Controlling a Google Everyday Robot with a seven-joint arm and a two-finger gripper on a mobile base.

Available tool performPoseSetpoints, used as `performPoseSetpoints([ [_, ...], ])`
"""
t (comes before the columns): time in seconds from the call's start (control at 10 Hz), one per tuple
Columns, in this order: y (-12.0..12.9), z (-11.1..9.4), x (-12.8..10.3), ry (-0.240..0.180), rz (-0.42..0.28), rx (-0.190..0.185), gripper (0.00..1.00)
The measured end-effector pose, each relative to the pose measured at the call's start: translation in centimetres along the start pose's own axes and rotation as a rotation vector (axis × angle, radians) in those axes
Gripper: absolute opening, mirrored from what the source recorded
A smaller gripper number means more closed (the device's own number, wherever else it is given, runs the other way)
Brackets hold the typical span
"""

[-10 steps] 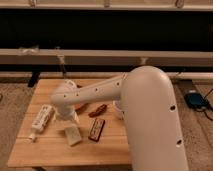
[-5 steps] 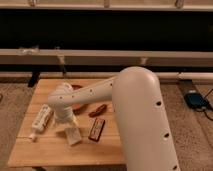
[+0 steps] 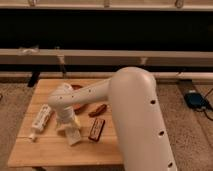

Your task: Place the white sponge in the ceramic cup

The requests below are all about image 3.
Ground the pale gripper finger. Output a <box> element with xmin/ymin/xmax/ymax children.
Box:
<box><xmin>55</xmin><ymin>123</ymin><xmax>66</xmax><ymax>134</ymax></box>
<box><xmin>73</xmin><ymin>116</ymin><xmax>81</xmax><ymax>128</ymax></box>

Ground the white rectangular sponge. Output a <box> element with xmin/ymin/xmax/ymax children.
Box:
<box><xmin>65</xmin><ymin>127</ymin><xmax>81</xmax><ymax>146</ymax></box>

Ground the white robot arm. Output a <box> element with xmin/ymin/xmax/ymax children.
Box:
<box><xmin>48</xmin><ymin>67</ymin><xmax>178</xmax><ymax>171</ymax></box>

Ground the orange ceramic bowl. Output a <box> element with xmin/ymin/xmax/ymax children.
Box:
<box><xmin>72</xmin><ymin>84</ymin><xmax>88</xmax><ymax>114</ymax></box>

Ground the dark red chocolate bar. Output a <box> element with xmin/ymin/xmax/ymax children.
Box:
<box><xmin>89</xmin><ymin>118</ymin><xmax>105</xmax><ymax>142</ymax></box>

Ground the white toothpaste tube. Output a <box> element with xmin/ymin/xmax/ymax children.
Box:
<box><xmin>29</xmin><ymin>104</ymin><xmax>54</xmax><ymax>142</ymax></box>

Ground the wooden table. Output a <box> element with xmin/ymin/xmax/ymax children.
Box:
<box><xmin>8</xmin><ymin>79</ymin><xmax>122</xmax><ymax>167</ymax></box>

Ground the brown snack bar wrapper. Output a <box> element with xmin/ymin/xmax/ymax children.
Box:
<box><xmin>89</xmin><ymin>104</ymin><xmax>107</xmax><ymax>117</ymax></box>

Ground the black power adapter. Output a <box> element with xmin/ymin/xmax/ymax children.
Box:
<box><xmin>184</xmin><ymin>91</ymin><xmax>206</xmax><ymax>109</ymax></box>

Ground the grey metal rail frame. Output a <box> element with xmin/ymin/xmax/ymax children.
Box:
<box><xmin>0</xmin><ymin>48</ymin><xmax>213</xmax><ymax>82</ymax></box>

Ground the black cable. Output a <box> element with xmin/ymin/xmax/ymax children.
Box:
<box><xmin>199</xmin><ymin>87</ymin><xmax>213</xmax><ymax>122</ymax></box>

